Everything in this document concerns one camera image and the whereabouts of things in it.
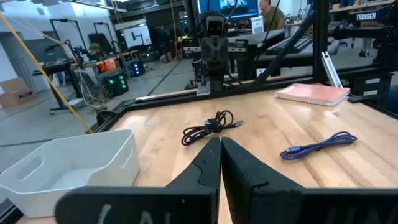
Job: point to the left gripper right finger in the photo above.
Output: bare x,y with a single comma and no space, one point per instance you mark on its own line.
264,202

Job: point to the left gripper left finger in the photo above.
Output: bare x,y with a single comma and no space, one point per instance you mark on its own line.
186,202

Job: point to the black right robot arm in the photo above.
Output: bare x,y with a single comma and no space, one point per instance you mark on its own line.
214,79

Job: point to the blue screen monitor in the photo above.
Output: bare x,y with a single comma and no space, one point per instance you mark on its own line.
211,7

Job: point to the white sign card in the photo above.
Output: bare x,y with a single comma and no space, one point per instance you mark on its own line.
257,24

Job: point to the person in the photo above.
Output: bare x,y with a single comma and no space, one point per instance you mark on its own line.
273,17

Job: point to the white screen panel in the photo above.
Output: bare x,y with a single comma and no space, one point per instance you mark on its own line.
138,35

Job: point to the black computer blue lights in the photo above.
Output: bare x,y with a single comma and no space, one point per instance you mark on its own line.
136,69

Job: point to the white plastic bin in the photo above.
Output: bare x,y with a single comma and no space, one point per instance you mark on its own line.
102,161

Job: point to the black computer green lights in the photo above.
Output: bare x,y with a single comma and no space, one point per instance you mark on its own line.
116,84

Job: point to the pink spiral notebook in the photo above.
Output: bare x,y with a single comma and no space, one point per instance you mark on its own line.
311,92

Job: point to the orange box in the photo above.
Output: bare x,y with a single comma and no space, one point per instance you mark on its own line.
107,66

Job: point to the black box white labels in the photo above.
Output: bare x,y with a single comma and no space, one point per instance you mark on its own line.
371,88

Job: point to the black desk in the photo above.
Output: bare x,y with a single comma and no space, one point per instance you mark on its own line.
56,67

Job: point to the cardboard box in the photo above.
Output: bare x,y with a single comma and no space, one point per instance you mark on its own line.
15,93

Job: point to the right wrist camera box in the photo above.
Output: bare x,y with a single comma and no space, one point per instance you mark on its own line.
215,26

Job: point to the silver metal bracket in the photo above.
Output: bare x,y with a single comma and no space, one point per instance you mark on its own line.
331,70

